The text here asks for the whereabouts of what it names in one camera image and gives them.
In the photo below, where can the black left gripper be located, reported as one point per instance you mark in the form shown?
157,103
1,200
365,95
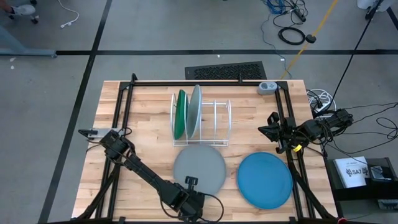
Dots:
186,203

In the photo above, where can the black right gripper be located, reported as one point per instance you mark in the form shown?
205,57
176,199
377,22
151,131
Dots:
281,146

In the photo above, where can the dark grey round plate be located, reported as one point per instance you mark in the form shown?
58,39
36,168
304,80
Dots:
202,165

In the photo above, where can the blue round plate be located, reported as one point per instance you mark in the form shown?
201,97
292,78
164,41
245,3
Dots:
264,180

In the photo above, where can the green round plate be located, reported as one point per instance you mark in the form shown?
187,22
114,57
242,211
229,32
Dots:
179,115

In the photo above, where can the light grey round plate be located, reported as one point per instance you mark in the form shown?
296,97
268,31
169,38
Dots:
194,112

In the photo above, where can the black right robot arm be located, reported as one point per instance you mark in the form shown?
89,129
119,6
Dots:
326,124

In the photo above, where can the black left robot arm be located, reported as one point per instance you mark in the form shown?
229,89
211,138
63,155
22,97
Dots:
146,172

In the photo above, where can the grey button box device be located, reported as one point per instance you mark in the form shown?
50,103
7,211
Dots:
267,88

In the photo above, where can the white power strip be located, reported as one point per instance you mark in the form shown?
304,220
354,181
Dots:
323,108

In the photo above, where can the black floor vent grille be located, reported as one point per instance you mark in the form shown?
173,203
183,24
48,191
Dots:
225,71

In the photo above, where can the white box with label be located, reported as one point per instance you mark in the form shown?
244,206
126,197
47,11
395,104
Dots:
351,172

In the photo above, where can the black equipment box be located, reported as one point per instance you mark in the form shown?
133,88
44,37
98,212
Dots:
357,194

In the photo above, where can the black handheld device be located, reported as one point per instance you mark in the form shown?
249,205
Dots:
379,174

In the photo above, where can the black power strip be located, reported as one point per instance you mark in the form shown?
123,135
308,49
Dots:
300,15

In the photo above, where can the grey keypad device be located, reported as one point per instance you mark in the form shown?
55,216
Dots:
388,204

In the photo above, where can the white stand base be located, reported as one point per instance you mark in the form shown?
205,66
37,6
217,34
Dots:
363,3

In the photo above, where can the grey metal floor beam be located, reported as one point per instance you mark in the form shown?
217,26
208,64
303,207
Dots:
28,52

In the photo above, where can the black chair caster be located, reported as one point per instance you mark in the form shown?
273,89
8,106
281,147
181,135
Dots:
33,1
34,20

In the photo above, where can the person's shoe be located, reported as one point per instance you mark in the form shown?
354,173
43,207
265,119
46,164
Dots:
25,10

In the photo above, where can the person's leg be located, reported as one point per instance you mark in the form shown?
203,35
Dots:
4,6

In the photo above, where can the black aluminium table frame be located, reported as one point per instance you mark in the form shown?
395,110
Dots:
202,83

